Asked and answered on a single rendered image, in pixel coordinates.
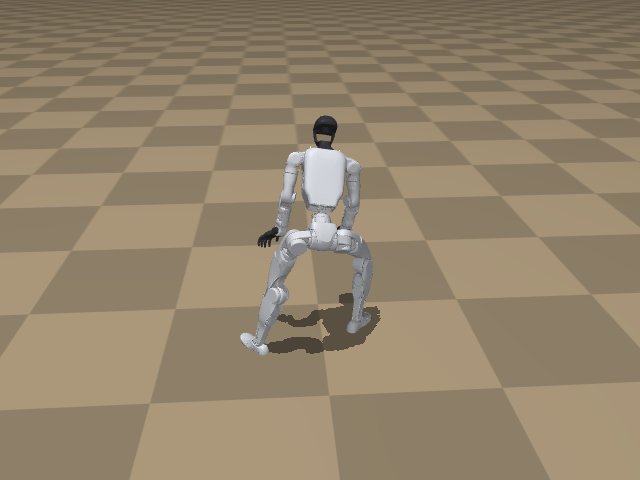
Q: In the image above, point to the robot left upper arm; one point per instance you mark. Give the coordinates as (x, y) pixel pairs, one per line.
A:
(294, 160)

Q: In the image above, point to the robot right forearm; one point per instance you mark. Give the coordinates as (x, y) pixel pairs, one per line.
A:
(348, 217)

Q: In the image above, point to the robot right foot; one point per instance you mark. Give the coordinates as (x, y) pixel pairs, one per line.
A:
(353, 326)

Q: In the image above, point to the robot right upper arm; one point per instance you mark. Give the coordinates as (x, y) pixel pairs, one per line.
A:
(353, 183)

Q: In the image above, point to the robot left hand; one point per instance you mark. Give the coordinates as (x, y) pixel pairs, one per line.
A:
(268, 235)

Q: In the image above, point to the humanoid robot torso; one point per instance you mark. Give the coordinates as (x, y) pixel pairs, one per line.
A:
(323, 176)

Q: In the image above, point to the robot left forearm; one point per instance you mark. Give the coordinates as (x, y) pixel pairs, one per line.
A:
(282, 221)

